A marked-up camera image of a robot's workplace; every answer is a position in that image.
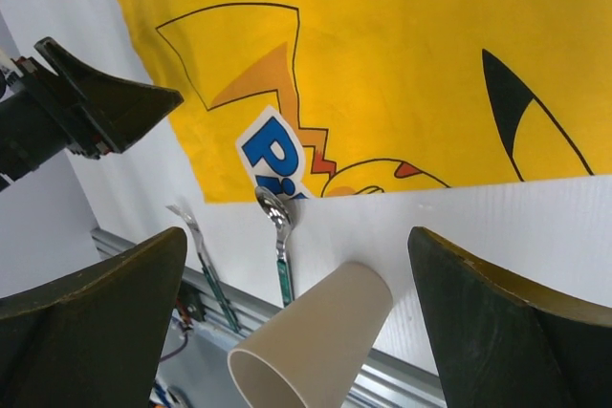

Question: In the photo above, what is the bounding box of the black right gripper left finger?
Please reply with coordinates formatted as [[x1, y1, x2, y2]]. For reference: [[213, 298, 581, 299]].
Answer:
[[1, 227, 187, 407]]

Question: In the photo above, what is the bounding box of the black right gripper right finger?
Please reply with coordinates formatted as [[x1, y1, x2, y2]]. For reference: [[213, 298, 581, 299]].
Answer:
[[407, 226, 611, 407]]

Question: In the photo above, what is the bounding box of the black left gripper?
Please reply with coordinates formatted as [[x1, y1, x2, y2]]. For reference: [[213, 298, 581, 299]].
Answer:
[[1, 37, 184, 189]]

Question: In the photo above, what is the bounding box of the silver fork green handle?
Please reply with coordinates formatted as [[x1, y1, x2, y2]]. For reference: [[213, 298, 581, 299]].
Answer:
[[166, 204, 241, 333]]

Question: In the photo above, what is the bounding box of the yellow cartoon placemat cloth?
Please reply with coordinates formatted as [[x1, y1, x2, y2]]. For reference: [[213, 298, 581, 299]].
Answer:
[[118, 0, 611, 204]]

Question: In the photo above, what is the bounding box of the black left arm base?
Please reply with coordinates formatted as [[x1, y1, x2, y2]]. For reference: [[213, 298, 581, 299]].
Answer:
[[175, 282, 206, 330]]

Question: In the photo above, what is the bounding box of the beige paper cup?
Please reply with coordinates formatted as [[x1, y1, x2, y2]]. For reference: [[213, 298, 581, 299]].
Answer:
[[228, 262, 393, 407]]

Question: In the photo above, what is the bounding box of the aluminium rail frame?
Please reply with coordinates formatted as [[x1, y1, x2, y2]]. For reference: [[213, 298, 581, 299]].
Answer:
[[90, 228, 446, 408]]

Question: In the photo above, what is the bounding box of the silver spoon green handle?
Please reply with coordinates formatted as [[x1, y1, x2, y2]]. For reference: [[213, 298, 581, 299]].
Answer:
[[254, 185, 295, 307]]

